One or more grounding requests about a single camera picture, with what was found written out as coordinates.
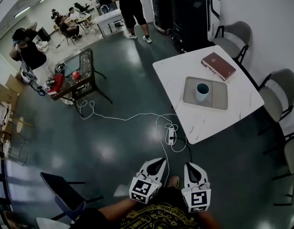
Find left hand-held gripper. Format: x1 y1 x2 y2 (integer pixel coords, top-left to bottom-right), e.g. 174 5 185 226
129 158 168 205

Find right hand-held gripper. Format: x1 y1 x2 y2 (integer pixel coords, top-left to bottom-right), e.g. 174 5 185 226
180 162 212 214

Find grey rectangular tray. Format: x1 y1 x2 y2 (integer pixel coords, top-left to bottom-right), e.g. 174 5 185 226
182 76 229 111

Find white cup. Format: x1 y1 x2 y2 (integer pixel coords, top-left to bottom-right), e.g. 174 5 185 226
195 82 211 103

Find person's right forearm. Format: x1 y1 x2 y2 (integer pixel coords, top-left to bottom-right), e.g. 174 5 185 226
203 210 223 229

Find person's left forearm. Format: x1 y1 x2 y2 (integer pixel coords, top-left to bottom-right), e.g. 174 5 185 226
96 198 138 221

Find person's foot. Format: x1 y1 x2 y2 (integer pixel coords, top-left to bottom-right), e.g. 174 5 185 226
167 175 180 189

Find white power strip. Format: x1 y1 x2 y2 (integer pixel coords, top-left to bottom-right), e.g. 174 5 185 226
168 127 176 146

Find person's black printed shirt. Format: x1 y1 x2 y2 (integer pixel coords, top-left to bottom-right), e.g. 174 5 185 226
73 187 203 229

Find black chair with white stitching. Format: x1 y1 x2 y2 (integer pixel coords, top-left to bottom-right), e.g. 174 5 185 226
39 172 104 222

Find grey chair with black legs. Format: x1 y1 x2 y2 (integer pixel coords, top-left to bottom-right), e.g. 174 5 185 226
212 21 253 64
263 130 294 207
257 68 294 136

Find brown hardcover book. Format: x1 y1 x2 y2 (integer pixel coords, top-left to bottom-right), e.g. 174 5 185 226
200 52 237 82

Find black equipment cart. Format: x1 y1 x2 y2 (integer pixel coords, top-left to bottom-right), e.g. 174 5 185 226
51 48 114 118

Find red book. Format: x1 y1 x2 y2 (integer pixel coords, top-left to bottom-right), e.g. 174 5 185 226
48 74 65 96

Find idle hand-held gripper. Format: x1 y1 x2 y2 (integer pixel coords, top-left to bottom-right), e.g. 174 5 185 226
55 61 67 74
43 79 56 94

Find round wooden stool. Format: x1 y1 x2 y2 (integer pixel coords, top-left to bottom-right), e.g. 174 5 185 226
15 117 34 135

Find white metal table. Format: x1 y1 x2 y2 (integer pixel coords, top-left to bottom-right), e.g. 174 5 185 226
95 8 126 39

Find black and white machine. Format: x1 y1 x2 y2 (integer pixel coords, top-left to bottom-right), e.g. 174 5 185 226
167 0 221 54
148 0 186 35

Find cardboard box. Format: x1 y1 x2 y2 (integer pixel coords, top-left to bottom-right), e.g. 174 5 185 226
0 74 28 112

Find black case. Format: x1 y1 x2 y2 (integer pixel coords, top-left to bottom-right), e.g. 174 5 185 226
37 27 52 42

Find black floor cable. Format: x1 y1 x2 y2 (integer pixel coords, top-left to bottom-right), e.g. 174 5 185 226
174 135 193 163

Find white floor cable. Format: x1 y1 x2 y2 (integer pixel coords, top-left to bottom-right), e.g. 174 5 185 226
76 100 188 188

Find black-framed window wall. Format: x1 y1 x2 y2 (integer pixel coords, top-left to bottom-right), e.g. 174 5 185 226
0 156 14 224

